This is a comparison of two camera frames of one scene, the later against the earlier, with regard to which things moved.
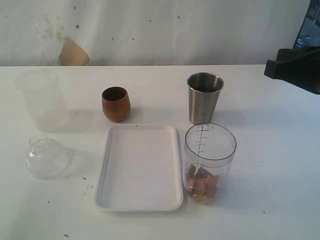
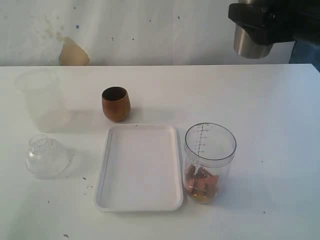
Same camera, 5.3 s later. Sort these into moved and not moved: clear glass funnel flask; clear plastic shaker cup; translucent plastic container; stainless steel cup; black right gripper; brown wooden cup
Moved: black right gripper; stainless steel cup
Not moved: translucent plastic container; clear plastic shaker cup; clear glass funnel flask; brown wooden cup
